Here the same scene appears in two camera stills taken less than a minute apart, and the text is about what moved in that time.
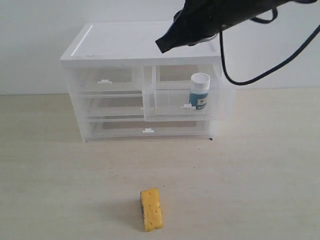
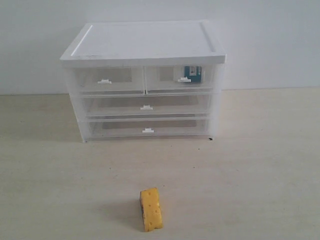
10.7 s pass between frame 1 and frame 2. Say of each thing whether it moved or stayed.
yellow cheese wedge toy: stayed
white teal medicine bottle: moved
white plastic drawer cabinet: stayed
